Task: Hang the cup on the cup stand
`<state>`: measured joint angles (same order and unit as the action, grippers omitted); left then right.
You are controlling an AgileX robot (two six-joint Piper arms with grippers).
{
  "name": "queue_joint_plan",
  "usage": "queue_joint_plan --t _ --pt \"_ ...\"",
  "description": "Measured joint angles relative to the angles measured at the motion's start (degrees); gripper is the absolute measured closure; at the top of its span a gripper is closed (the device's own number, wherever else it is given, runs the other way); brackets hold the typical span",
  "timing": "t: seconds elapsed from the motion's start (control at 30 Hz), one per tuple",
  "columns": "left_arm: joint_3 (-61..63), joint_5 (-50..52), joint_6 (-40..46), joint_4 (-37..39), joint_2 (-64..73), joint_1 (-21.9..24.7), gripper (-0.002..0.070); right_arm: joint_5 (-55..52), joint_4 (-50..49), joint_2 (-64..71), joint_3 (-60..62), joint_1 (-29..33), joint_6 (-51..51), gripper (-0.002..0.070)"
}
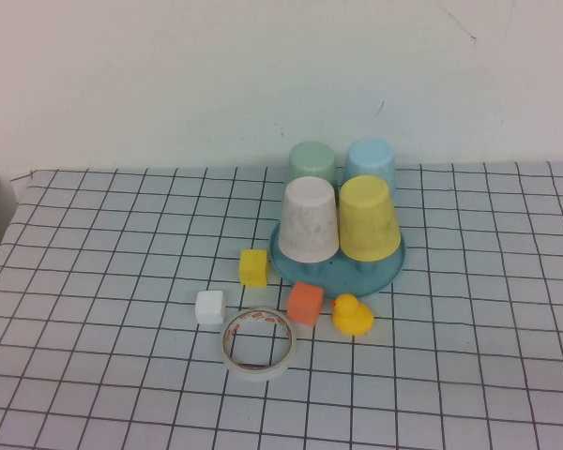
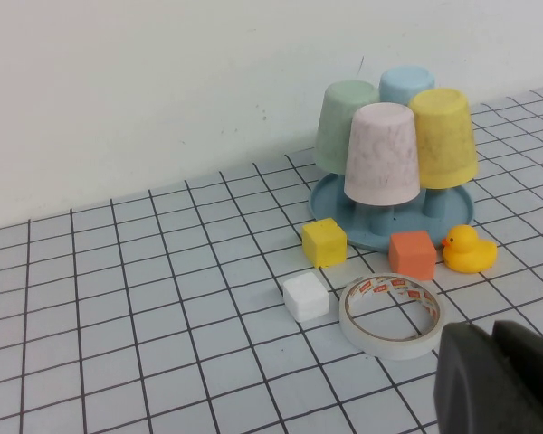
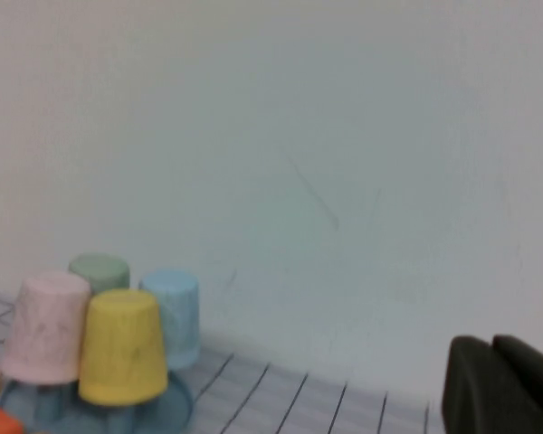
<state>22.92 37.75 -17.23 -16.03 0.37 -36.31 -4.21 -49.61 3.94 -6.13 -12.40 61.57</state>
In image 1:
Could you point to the yellow plastic cup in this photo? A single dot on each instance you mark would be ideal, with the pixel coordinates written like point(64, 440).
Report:
point(368, 220)

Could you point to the pale pink plastic cup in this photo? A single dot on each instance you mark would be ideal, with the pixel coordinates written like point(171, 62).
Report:
point(307, 220)

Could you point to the green plastic cup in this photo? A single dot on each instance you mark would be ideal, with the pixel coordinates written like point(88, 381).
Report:
point(309, 159)

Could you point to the blue cup stand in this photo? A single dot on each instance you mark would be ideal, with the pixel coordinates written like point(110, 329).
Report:
point(338, 281)

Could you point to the blue plastic cup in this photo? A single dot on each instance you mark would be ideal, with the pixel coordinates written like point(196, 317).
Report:
point(370, 157)

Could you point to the yellow foam cube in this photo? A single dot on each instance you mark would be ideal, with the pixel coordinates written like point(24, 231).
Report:
point(252, 269)

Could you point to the orange foam cube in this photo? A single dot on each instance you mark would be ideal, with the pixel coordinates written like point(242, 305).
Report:
point(304, 304)

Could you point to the white foam cube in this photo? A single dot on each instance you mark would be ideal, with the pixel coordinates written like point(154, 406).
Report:
point(210, 308)

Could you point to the yellow rubber duck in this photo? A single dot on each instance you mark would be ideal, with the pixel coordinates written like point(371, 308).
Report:
point(352, 319)

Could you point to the white tape roll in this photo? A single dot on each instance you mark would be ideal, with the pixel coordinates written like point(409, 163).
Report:
point(258, 372)

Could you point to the checkered white tablecloth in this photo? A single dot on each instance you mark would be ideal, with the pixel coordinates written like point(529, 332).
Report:
point(122, 281)

